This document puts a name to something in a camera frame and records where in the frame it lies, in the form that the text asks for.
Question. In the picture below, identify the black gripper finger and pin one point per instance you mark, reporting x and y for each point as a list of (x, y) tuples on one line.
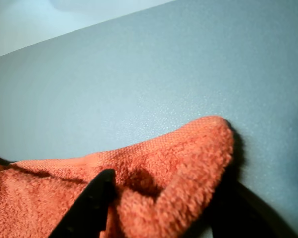
[(250, 218), (89, 210)]

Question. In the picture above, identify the orange terry towel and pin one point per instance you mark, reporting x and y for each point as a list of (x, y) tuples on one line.
[(164, 173)]

